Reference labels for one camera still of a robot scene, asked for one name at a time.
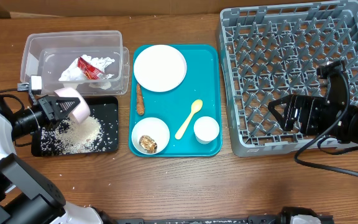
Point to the brown food chunk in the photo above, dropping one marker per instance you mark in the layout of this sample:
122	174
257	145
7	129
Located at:
148	144

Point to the large white plate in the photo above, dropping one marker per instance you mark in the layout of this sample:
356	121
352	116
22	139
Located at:
160	68

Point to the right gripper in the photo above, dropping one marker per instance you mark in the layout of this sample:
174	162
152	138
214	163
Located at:
308	105

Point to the carrot piece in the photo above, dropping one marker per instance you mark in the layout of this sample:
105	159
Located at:
140	107

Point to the small white bowl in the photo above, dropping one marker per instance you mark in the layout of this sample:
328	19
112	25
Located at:
156	130

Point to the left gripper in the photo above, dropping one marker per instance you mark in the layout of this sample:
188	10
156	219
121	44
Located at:
49	105

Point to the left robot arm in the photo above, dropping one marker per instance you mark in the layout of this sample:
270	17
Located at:
26	196

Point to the pink rice bowl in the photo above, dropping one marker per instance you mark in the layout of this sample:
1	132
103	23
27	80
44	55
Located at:
82	111

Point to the clear plastic bin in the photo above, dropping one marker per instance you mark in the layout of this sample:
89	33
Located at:
49	54

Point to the black plastic tray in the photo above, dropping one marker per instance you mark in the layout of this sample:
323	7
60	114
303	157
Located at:
110	109

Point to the white napkin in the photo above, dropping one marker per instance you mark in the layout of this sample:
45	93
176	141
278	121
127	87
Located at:
73	73

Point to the teal serving tray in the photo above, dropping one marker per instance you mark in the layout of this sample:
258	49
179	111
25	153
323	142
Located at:
202	81

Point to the grey dishwasher rack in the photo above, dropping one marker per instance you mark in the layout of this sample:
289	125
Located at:
268	52

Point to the yellow plastic spoon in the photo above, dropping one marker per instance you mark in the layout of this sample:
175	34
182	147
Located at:
196	106

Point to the white cup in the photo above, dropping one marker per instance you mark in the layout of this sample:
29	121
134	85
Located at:
206	129

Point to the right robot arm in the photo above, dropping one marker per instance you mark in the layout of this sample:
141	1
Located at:
344	129

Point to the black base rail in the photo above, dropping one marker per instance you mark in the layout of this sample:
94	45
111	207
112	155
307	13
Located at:
288	215

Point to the red snack wrapper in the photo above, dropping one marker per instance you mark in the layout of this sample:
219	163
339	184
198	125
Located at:
90	72

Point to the spilled rice pile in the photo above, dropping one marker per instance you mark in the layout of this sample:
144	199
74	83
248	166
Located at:
79	135

